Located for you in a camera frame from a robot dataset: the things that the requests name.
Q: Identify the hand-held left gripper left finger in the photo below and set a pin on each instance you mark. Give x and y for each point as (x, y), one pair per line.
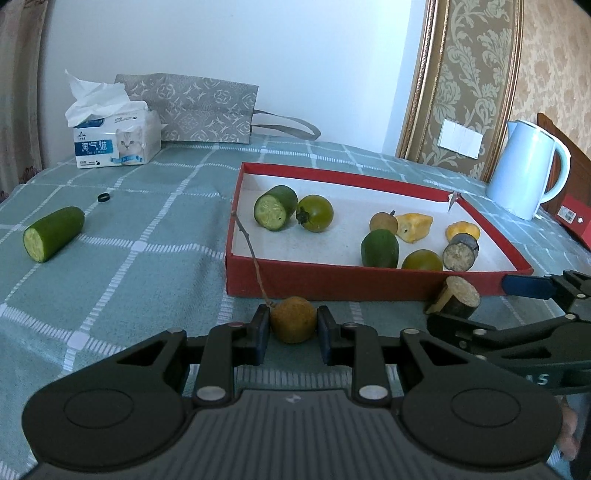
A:
(261, 332)

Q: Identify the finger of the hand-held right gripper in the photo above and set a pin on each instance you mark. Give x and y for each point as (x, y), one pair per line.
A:
(526, 285)
(461, 328)

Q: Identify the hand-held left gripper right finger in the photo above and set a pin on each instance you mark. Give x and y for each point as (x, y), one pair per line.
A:
(323, 334)

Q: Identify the longan with stem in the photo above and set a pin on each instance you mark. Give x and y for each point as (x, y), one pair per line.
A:
(293, 321)

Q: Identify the eggplant piece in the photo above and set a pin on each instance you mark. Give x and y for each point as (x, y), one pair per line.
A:
(457, 295)
(459, 254)

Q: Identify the red cardboard box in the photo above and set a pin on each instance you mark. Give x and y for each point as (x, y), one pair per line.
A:
(323, 244)

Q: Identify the small red carton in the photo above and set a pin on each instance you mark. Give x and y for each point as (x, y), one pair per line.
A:
(575, 219)

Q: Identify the small yellow pepper piece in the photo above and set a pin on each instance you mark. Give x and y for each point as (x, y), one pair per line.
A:
(463, 228)

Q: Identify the cucumber end piece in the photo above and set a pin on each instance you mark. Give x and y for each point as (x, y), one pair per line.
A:
(379, 249)

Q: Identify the large yellow pepper piece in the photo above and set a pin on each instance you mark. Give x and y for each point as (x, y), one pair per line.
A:
(415, 227)

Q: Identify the light blue kettle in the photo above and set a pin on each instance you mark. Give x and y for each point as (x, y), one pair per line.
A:
(521, 170)

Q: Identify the green tomato with calyx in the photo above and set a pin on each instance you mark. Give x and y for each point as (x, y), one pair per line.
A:
(317, 212)

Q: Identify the short cucumber piece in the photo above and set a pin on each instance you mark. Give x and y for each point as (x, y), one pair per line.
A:
(274, 208)

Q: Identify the small longan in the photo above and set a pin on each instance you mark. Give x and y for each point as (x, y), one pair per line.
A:
(383, 223)

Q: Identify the green checked tablecloth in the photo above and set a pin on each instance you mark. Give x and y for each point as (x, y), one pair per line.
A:
(138, 286)

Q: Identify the wooden headboard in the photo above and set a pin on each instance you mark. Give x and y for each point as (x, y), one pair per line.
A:
(579, 157)

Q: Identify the long cucumber piece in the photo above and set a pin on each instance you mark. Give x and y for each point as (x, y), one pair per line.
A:
(53, 231)

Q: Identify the grey patterned bag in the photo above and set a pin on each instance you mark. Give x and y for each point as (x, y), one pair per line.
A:
(203, 106)

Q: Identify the tissue pack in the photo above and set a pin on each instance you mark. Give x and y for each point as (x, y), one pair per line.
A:
(115, 138)

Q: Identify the beige curtain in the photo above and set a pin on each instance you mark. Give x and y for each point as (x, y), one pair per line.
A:
(18, 92)

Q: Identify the white wall switch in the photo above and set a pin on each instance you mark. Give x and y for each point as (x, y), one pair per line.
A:
(459, 138)

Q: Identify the gold wall moulding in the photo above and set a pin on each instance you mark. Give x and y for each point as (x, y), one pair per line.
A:
(427, 69)

